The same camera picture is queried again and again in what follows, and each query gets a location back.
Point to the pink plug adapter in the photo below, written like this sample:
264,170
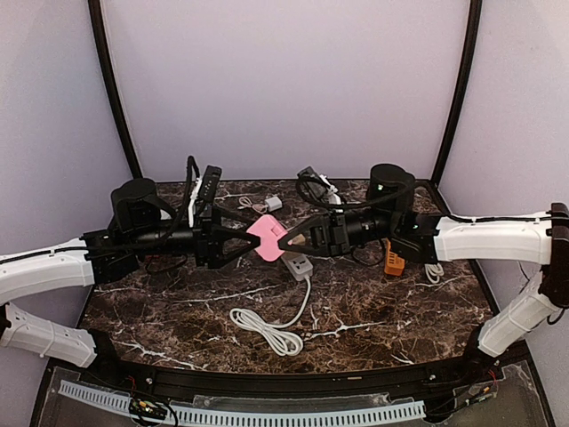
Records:
269,230

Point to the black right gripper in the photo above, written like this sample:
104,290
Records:
332,234

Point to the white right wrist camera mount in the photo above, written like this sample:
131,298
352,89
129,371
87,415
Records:
331,195

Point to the white usb charger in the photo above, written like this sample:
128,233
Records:
273,204

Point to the orange power strip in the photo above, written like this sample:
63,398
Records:
394,264

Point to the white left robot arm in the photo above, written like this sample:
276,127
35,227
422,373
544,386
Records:
142,225

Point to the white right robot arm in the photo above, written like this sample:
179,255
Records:
387,213

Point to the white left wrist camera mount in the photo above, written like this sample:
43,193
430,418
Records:
195,196

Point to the white slotted cable duct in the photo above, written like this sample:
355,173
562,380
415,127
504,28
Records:
363,410

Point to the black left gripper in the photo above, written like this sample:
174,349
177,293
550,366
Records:
204,243

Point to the beige cube socket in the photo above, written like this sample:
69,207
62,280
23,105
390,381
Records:
299,240

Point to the white power strip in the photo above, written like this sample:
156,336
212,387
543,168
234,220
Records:
299,266

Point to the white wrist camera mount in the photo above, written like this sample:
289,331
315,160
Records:
195,196
331,195

